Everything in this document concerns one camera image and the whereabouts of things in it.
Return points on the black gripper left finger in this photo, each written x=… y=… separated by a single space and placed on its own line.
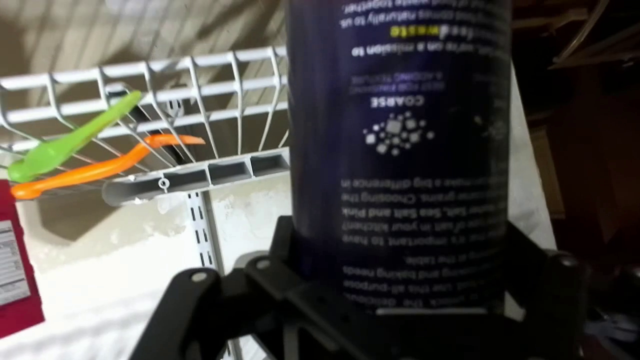
x=293 y=318

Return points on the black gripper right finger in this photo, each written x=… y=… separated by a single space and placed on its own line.
x=553 y=290

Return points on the black salt can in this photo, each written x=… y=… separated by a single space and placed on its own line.
x=399 y=143

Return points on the pink box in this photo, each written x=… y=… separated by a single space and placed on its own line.
x=21 y=303

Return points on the white shelf bracket rail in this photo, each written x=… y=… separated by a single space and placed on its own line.
x=209 y=249

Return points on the white wire shelf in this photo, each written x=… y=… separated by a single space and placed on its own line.
x=235 y=100

